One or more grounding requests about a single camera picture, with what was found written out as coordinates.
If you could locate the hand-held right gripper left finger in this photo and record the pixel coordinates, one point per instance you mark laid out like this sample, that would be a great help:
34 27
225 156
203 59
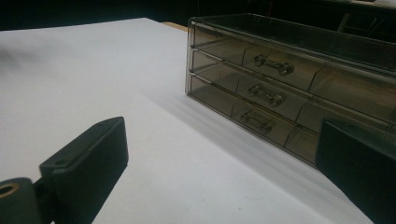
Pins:
90 168

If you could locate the smoky clear plastic drawer organizer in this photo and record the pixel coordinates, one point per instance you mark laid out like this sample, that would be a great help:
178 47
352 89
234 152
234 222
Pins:
280 29

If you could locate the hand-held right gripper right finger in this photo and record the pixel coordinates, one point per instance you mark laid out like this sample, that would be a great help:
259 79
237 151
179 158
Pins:
361 174

